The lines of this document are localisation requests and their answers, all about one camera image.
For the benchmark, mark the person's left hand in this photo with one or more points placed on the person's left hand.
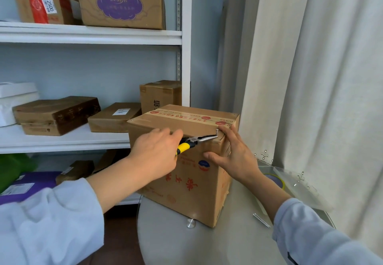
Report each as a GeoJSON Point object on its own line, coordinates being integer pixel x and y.
{"type": "Point", "coordinates": [155, 154]}

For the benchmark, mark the person's right hand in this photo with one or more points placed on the person's right hand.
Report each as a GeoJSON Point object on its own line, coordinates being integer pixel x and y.
{"type": "Point", "coordinates": [239, 160]}

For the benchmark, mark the yellow tape roll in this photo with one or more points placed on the yellow tape roll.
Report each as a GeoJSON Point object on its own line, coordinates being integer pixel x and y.
{"type": "Point", "coordinates": [282, 184]}

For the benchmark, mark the brown cardboard box red print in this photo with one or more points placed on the brown cardboard box red print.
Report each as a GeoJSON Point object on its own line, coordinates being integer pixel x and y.
{"type": "Point", "coordinates": [194, 196]}

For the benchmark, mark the person's right forearm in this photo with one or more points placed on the person's right forearm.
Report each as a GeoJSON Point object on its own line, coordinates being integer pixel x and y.
{"type": "Point", "coordinates": [323, 238]}

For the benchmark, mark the person's left forearm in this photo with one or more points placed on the person's left forearm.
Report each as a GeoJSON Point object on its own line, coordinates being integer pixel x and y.
{"type": "Point", "coordinates": [45, 223]}

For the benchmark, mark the open cardboard box red print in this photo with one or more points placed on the open cardboard box red print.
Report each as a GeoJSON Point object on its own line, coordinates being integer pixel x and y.
{"type": "Point", "coordinates": [104, 160]}

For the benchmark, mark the flat brown box white label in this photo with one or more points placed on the flat brown box white label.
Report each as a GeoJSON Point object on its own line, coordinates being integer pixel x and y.
{"type": "Point", "coordinates": [110, 124]}

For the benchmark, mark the upright small cardboard box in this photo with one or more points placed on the upright small cardboard box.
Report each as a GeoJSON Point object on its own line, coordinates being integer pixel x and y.
{"type": "Point", "coordinates": [161, 94]}

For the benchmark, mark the small taped brown parcel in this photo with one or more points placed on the small taped brown parcel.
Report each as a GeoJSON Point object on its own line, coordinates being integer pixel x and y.
{"type": "Point", "coordinates": [77, 170]}

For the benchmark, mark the dark brown flat box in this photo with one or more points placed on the dark brown flat box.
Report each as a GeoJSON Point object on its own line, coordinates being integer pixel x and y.
{"type": "Point", "coordinates": [54, 115]}

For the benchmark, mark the box with purple logo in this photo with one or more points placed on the box with purple logo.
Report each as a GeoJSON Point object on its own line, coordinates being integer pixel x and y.
{"type": "Point", "coordinates": [149, 16]}

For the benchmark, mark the white foam box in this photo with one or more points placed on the white foam box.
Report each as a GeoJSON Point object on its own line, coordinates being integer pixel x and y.
{"type": "Point", "coordinates": [15, 89]}

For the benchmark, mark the clear plastic lid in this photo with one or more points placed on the clear plastic lid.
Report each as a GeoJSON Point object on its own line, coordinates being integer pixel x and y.
{"type": "Point", "coordinates": [308, 193]}

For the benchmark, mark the white curtain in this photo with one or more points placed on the white curtain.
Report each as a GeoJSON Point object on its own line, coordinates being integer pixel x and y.
{"type": "Point", "coordinates": [329, 94]}

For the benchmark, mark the white metal shelf unit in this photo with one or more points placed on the white metal shelf unit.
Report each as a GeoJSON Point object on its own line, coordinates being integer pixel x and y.
{"type": "Point", "coordinates": [89, 35]}

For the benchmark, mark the green object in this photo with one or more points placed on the green object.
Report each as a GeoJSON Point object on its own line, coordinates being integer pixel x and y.
{"type": "Point", "coordinates": [12, 169]}

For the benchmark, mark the silver table mount disc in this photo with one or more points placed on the silver table mount disc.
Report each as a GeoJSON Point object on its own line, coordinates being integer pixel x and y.
{"type": "Point", "coordinates": [191, 223]}

